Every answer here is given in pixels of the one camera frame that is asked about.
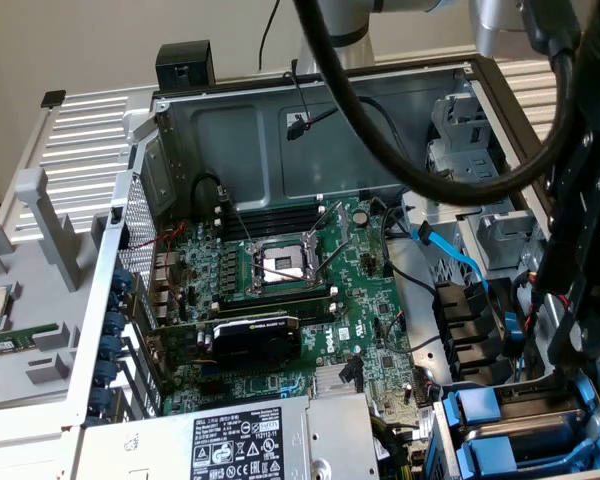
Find grey parts rack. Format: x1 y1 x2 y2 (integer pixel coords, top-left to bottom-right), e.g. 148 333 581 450
0 167 109 414

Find grey power supply unit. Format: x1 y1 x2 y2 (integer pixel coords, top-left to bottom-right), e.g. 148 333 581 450
77 392 381 480

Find metal socket cover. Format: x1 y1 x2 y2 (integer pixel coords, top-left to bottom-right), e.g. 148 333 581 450
307 199 351 281

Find silver finned heat sink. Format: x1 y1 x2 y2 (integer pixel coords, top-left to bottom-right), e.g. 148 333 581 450
313 364 366 399

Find hard disk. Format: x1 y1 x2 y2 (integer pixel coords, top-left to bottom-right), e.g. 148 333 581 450
439 379 600 442

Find CPU socket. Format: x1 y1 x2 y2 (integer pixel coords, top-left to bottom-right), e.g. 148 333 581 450
244 234 331 296

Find black RAM slot pair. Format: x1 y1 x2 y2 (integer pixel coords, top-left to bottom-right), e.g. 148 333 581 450
213 194 327 241
212 287 340 322

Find blue SATA wire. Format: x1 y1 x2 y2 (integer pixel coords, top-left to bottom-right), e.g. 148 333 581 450
409 222 491 294

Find grey metal drive cage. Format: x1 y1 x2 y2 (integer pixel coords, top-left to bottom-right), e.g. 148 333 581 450
399 94 551 271

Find green Dell motherboard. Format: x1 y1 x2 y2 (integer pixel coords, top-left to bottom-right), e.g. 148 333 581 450
149 197 431 436

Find small black camera box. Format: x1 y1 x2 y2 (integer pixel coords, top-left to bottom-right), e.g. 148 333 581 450
155 40 216 92

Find green RAM stick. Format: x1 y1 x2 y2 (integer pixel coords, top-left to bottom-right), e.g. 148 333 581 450
0 322 61 357

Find thin black and red wire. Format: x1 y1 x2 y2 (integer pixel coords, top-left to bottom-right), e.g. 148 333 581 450
283 69 314 129

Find braided power cable bundle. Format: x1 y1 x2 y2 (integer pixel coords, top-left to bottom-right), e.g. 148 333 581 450
372 414 416 480

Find open grey PC case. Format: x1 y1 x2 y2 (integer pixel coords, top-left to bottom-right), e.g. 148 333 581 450
0 52 600 480

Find black power wire with connector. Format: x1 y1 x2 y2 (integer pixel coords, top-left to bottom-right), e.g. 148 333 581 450
283 94 426 179

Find black graphics card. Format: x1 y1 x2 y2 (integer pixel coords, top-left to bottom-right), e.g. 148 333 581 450
149 312 304 371

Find blue drive caddy brackets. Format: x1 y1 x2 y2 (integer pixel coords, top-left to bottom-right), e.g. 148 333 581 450
427 377 600 480

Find thin black motherboard wire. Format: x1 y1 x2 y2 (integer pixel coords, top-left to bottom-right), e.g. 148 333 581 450
382 310 442 357

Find thick black robot hose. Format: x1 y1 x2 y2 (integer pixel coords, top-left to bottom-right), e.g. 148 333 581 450
292 0 589 206

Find blue disk carrier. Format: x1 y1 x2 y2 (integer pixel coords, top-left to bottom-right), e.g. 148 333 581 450
454 424 600 475

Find thin metal locking lever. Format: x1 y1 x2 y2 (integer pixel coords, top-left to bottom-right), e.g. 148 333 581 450
214 184 256 251

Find black wire loop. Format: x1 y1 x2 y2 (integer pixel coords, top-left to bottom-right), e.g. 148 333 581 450
192 172 231 216

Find blue slot latch row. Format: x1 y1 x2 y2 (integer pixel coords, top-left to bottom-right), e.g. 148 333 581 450
92 264 134 419

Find thin black hanging cable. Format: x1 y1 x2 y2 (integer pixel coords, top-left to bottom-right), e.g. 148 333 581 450
258 0 282 71

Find blue plastic wire clip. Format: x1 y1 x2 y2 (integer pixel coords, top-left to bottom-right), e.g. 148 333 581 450
499 294 526 357

